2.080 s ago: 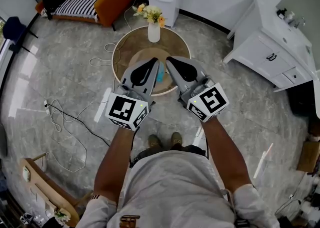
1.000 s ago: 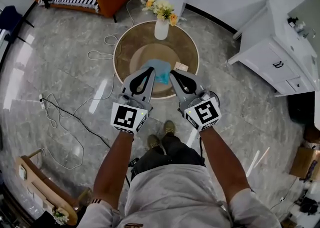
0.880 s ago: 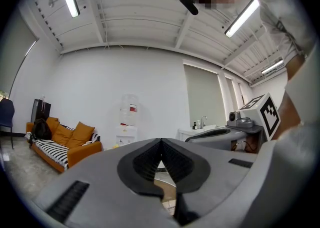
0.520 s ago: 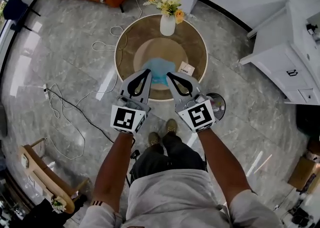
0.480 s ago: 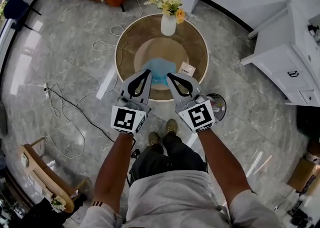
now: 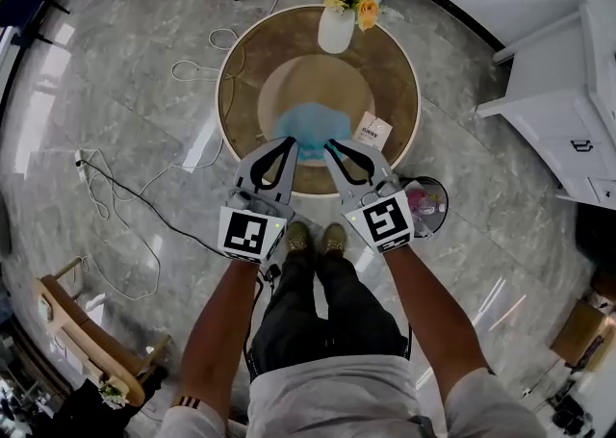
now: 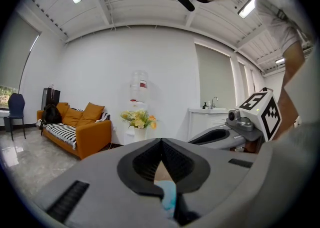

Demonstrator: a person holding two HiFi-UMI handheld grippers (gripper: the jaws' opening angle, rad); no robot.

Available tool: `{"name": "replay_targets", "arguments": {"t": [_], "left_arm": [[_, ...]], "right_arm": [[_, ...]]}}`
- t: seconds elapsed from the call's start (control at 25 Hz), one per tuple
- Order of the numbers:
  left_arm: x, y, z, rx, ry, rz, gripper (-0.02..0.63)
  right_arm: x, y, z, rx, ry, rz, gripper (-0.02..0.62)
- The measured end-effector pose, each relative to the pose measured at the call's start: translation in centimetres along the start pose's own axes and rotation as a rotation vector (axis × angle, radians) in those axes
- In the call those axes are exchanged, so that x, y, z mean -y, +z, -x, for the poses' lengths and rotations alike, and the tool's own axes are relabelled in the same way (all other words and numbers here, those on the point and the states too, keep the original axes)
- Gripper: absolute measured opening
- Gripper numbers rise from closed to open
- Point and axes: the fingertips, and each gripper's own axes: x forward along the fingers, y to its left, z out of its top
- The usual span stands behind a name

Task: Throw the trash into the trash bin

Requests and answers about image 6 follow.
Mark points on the person's right forearm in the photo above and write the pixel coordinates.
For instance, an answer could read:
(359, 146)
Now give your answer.
(433, 320)

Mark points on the person's dark trousers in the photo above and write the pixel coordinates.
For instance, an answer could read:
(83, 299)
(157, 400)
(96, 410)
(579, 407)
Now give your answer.
(327, 320)

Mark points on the white power strip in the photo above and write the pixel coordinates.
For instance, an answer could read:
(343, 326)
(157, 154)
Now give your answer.
(80, 164)

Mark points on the person's left olive shoe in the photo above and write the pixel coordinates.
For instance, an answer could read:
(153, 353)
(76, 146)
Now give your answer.
(298, 236)

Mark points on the brown cardboard box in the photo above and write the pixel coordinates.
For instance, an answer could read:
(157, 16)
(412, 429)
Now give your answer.
(580, 332)

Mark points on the person's right olive shoe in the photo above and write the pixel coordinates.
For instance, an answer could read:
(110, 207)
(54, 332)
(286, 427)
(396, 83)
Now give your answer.
(334, 236)

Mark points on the white vase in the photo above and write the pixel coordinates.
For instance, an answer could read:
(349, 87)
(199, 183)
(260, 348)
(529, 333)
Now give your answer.
(336, 32)

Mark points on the round glass coffee table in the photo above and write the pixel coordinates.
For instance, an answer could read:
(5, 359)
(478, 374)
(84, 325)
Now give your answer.
(390, 85)

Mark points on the person's olive shoe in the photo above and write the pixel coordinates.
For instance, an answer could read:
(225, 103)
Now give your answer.
(298, 236)
(334, 236)

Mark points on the black round waste bin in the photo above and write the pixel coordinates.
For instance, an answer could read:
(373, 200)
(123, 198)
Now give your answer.
(430, 222)

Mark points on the wooden chair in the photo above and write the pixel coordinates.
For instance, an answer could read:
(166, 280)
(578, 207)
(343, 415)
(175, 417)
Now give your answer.
(86, 335)

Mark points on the white cabinet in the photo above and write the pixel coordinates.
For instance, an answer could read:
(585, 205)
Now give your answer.
(553, 104)

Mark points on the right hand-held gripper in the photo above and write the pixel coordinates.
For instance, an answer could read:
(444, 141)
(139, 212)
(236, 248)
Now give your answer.
(385, 224)

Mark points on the white printed packet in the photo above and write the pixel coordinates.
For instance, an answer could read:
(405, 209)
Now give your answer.
(375, 130)

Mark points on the person's left forearm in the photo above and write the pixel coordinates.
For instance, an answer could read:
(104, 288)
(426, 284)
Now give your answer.
(216, 330)

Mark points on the person's grey shirt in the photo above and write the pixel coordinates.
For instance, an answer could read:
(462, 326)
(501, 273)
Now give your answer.
(337, 402)

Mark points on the blue cloth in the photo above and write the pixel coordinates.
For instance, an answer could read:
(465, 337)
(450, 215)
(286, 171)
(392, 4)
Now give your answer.
(313, 125)

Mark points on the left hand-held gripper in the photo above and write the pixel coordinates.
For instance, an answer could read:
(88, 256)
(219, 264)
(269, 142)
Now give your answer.
(243, 234)

